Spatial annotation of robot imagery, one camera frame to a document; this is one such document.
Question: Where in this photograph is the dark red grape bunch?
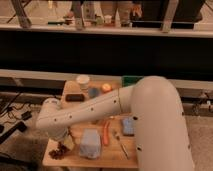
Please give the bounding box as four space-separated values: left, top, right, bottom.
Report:
49 143 69 160

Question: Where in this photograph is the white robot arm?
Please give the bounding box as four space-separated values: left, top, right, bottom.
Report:
36 76 195 171

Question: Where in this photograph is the light blue cloth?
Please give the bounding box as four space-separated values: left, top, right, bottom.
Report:
79 129 101 159

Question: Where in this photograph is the orange carrot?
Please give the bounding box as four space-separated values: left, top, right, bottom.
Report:
102 121 110 146

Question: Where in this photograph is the wooden table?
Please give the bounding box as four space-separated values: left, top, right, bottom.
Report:
43 81 138 170

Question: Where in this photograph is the black rectangular block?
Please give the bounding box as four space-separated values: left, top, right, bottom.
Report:
65 94 85 102

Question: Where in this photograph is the black clamp on floor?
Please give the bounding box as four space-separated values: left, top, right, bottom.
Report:
0 121 27 144

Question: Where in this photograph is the blue scrub sponge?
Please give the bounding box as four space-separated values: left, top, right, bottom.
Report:
121 117 134 136

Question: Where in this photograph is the white paper cup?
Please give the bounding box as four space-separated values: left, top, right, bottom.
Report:
76 74 90 91

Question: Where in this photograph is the orange apple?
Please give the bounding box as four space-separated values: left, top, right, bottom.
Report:
101 83 112 93

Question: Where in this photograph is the green plastic tray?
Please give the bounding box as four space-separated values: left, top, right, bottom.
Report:
122 76 141 87

